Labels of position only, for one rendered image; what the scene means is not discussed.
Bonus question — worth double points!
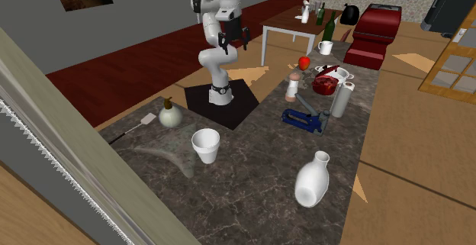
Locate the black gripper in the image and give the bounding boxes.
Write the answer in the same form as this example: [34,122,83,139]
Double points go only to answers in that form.
[217,16,251,56]

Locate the brown table white legs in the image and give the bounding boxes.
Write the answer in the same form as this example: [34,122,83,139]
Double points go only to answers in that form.
[259,0,344,67]

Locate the black robot stand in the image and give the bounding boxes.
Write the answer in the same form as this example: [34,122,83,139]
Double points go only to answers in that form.
[184,79,260,131]

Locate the red apple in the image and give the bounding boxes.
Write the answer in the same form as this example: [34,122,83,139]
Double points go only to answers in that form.
[297,56,312,72]

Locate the white and tan pepper mill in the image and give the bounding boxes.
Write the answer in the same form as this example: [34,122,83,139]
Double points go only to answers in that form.
[285,73,301,102]

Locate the white mug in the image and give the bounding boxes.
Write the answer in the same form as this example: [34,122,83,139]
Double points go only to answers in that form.
[317,40,334,56]

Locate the green wine bottle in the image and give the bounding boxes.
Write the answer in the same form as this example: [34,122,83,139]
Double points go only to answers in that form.
[321,11,338,43]

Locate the red pot with lid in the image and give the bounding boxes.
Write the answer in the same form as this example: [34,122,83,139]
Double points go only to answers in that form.
[310,64,340,97]

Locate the round white bottle brown top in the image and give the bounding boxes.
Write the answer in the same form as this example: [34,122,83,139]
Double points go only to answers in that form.
[158,96,184,129]

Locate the blue staple gun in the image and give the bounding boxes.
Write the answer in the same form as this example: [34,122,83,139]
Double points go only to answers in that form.
[281,93,332,137]

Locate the white foam cup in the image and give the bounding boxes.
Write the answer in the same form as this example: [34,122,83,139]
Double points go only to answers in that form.
[191,127,221,165]

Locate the white cooking pot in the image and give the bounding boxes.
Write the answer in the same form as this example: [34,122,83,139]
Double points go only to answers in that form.
[314,65,355,86]

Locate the black bag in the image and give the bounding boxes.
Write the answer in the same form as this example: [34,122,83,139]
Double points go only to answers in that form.
[339,2,361,27]

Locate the white paper towel roll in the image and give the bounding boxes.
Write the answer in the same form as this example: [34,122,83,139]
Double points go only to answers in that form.
[330,81,356,119]

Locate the red armchair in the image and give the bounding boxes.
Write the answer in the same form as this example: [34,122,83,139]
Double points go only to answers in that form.
[342,3,403,72]

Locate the white ceramic vase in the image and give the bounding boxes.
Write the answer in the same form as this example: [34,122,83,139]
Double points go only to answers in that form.
[294,150,331,208]

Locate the wooden door glass panes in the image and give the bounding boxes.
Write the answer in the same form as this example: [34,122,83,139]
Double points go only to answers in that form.
[417,11,476,106]

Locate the black refrigerator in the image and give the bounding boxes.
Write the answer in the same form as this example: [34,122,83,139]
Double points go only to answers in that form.
[420,0,476,40]

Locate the white spatula black handle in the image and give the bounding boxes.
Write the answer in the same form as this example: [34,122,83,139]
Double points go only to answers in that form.
[108,112,157,146]

